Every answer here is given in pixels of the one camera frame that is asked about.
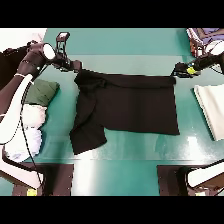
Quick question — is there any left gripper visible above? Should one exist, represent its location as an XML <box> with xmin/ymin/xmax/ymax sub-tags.
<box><xmin>61</xmin><ymin>58</ymin><xmax>83</xmax><ymax>74</ymax></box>

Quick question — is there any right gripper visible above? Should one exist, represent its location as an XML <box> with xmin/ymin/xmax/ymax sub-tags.
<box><xmin>171</xmin><ymin>61</ymin><xmax>201</xmax><ymax>79</ymax></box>

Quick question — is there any black T-shirt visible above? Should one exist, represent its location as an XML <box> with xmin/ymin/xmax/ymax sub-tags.
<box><xmin>69</xmin><ymin>68</ymin><xmax>181</xmax><ymax>156</ymax></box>

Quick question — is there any dark green garment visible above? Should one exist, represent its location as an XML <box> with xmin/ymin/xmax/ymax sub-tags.
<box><xmin>24</xmin><ymin>78</ymin><xmax>61</xmax><ymax>108</ymax></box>

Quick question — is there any cream garment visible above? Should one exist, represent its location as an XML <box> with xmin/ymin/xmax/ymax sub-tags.
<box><xmin>193</xmin><ymin>83</ymin><xmax>224</xmax><ymax>142</ymax></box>

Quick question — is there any white garment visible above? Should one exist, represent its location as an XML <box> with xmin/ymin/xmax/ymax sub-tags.
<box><xmin>3</xmin><ymin>126</ymin><xmax>44</xmax><ymax>164</ymax></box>
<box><xmin>20</xmin><ymin>103</ymin><xmax>48</xmax><ymax>130</ymax></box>

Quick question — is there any black cable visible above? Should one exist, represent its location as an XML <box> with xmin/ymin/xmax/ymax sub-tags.
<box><xmin>19</xmin><ymin>79</ymin><xmax>46</xmax><ymax>191</ymax></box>

